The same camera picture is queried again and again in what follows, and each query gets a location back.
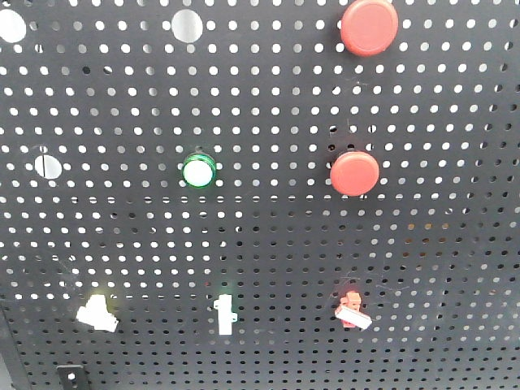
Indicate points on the red rotary selector switch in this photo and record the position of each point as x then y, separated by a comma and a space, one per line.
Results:
349, 311

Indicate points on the yellow rotary selector switch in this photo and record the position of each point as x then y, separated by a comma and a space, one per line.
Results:
95, 314

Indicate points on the green illuminated push button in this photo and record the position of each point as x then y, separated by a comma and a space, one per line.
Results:
199, 170

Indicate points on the lower red push button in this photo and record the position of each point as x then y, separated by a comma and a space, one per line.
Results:
354, 173

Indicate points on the red push button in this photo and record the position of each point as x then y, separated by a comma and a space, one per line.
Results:
354, 173
369, 27

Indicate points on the black perforated pegboard panel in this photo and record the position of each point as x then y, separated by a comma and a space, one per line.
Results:
101, 103

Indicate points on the upper red push button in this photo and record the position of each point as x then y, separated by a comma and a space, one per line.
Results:
369, 27

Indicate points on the left black table clamp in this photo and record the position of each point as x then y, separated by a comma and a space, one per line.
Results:
73, 377

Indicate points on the white rotary selector switch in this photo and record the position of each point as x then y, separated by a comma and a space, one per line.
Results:
225, 314

